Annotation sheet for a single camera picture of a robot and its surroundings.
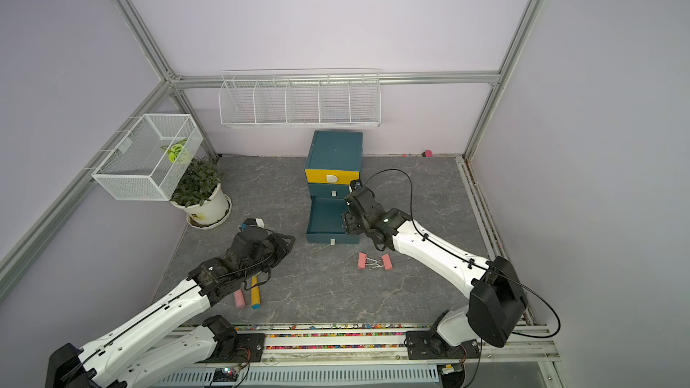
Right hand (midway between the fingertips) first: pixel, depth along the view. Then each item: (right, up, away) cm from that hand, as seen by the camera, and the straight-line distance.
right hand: (356, 212), depth 83 cm
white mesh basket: (-64, +16, -1) cm, 66 cm away
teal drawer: (-10, +6, +13) cm, 17 cm away
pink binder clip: (+2, -17, +6) cm, 18 cm away
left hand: (-18, -8, -5) cm, 20 cm away
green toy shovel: (-31, -25, -2) cm, 40 cm away
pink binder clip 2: (+11, -17, +6) cm, 21 cm away
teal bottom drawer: (-11, -5, +14) cm, 18 cm away
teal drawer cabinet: (-9, +19, +33) cm, 39 cm away
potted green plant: (-50, +3, +6) cm, 51 cm away
